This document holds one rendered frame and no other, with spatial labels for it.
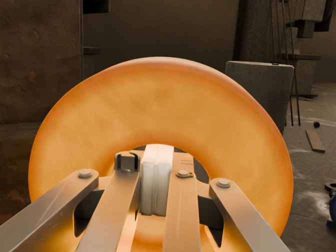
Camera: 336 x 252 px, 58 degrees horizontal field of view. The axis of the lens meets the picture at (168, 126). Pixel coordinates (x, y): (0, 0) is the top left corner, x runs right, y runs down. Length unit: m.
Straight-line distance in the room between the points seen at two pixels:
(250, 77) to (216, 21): 5.92
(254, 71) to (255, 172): 2.41
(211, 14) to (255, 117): 8.17
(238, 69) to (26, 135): 2.33
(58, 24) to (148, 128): 0.31
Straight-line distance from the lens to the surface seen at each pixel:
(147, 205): 0.16
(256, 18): 4.18
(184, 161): 0.17
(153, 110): 0.16
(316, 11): 8.05
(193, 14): 7.96
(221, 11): 8.53
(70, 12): 0.45
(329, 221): 2.12
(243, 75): 2.60
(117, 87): 0.16
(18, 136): 0.40
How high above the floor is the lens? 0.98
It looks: 15 degrees down
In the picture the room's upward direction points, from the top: 4 degrees clockwise
